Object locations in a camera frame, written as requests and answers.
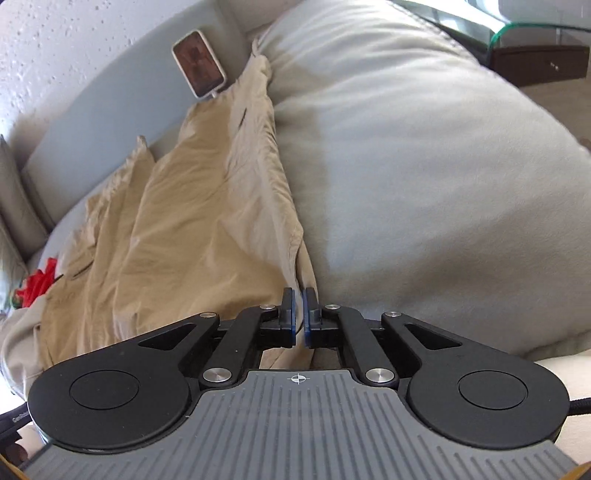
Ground khaki cargo pants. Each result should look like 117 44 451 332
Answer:
39 52 315 368

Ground person's right hand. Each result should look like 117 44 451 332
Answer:
5 443 28 467

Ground red garment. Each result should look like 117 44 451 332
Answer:
11 257 58 309

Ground beige sweatshirt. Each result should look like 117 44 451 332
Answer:
1 295 46 400

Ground front grey throw pillow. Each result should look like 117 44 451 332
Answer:
0 220 28 315

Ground grey throw pillow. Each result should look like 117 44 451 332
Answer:
0 220 28 315
0 137 48 260

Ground white smartphone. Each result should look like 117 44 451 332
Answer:
171 30 228 99

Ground rear grey throw pillow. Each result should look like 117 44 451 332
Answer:
0 137 48 260

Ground person's knee in beige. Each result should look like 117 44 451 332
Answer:
538 350 591 464

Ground glass side table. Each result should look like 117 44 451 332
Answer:
398 0 590 87

